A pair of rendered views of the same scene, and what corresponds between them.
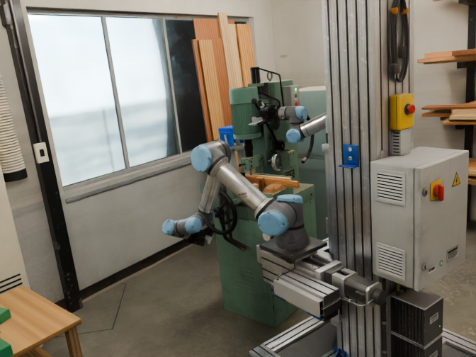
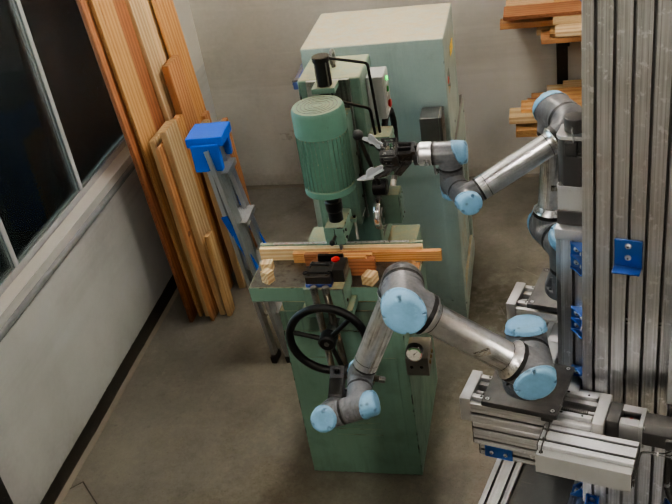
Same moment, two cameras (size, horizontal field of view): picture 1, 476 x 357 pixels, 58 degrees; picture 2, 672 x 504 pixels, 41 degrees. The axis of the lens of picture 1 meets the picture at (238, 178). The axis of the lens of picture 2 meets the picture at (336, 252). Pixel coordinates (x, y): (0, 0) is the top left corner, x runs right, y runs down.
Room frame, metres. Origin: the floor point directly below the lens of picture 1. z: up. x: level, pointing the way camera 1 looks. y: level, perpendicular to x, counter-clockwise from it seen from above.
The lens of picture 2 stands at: (0.23, 1.05, 2.62)
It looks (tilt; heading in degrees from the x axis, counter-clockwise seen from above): 32 degrees down; 336
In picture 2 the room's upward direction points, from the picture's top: 10 degrees counter-clockwise
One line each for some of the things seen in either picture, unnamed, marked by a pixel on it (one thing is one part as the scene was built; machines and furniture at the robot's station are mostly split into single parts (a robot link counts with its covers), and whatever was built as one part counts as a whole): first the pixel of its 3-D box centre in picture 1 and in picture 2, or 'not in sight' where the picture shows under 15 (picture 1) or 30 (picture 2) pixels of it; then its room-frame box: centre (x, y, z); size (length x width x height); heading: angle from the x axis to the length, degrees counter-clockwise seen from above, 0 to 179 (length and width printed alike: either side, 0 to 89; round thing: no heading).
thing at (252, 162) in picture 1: (251, 163); (339, 227); (2.72, -0.10, 1.03); 0.14 x 0.07 x 0.09; 139
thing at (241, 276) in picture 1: (268, 253); (367, 357); (2.80, -0.16, 0.36); 0.58 x 0.45 x 0.71; 139
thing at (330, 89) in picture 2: (256, 81); (324, 79); (2.81, -0.18, 1.54); 0.08 x 0.08 x 0.17; 49
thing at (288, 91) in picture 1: (292, 98); (378, 93); (2.85, -0.40, 1.40); 0.10 x 0.06 x 0.16; 139
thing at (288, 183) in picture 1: (262, 180); (366, 255); (2.65, -0.15, 0.92); 0.54 x 0.02 x 0.04; 49
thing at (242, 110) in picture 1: (245, 112); (324, 148); (2.70, -0.09, 1.35); 0.18 x 0.18 x 0.31
